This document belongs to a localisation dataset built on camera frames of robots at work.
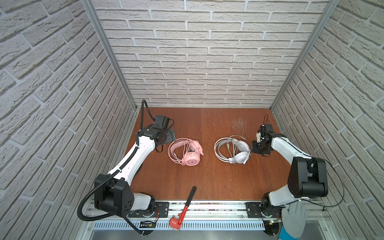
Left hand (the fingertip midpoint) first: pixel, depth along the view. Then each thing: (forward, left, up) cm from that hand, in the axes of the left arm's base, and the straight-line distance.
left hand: (166, 135), depth 83 cm
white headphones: (-5, -41, -10) cm, 43 cm away
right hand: (-4, -55, -11) cm, 56 cm away
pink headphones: (-6, -11, -8) cm, 15 cm away
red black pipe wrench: (-41, -6, -15) cm, 44 cm away
